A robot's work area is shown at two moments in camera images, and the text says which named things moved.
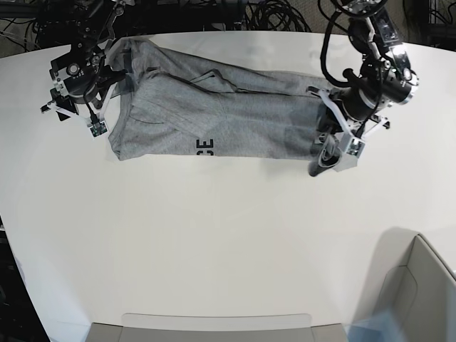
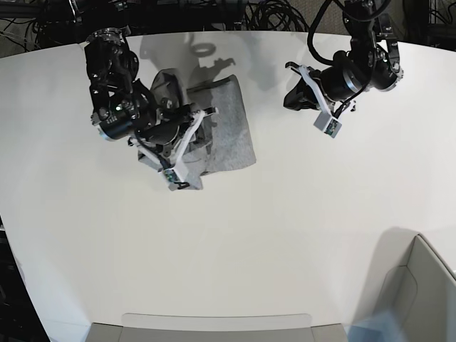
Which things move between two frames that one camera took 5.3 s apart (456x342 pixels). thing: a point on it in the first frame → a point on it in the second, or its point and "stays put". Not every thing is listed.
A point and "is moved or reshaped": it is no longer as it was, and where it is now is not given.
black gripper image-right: x=345 y=109 → x=311 y=93
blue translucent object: x=380 y=327 stays put
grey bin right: x=412 y=286 stays put
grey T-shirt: x=171 y=105 is moved or reshaped
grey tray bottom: x=216 y=328 stays put
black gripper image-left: x=64 y=104 → x=173 y=130
